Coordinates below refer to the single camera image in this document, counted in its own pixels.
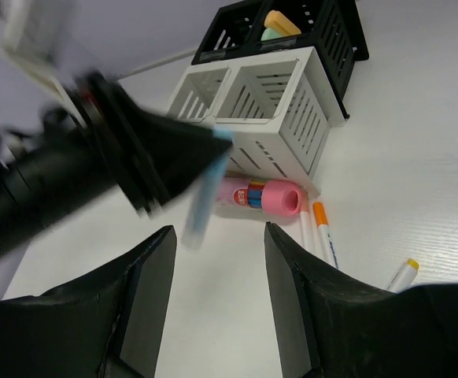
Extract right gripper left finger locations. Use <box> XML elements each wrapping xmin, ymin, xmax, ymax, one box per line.
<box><xmin>0</xmin><ymin>225</ymin><xmax>176</xmax><ymax>377</ymax></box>

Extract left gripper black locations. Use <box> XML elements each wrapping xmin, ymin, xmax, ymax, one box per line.
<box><xmin>0</xmin><ymin>107</ymin><xmax>130</xmax><ymax>258</ymax></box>

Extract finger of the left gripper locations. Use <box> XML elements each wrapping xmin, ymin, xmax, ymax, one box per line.
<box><xmin>83</xmin><ymin>72</ymin><xmax>232</xmax><ymax>213</ymax></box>

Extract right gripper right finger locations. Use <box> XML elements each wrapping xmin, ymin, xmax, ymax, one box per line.
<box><xmin>264</xmin><ymin>223</ymin><xmax>458</xmax><ymax>377</ymax></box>

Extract yellow white pen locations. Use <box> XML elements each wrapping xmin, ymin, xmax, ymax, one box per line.
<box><xmin>386</xmin><ymin>258</ymin><xmax>419</xmax><ymax>293</ymax></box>

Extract orange pink glue stick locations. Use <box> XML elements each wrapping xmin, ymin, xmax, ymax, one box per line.
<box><xmin>264</xmin><ymin>10</ymin><xmax>302</xmax><ymax>36</ymax></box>

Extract orange tipped white pen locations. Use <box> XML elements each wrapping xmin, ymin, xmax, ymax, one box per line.
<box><xmin>312</xmin><ymin>202</ymin><xmax>338</xmax><ymax>269</ymax></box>

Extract pink capped tube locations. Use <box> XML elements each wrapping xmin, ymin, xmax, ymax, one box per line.
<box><xmin>216</xmin><ymin>177</ymin><xmax>303</xmax><ymax>217</ymax></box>

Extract white organizer container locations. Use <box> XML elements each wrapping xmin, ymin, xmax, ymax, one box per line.
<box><xmin>168</xmin><ymin>47</ymin><xmax>345</xmax><ymax>197</ymax></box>

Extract black organizer container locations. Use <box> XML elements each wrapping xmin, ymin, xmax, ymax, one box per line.
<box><xmin>191</xmin><ymin>0</ymin><xmax>369</xmax><ymax>119</ymax></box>

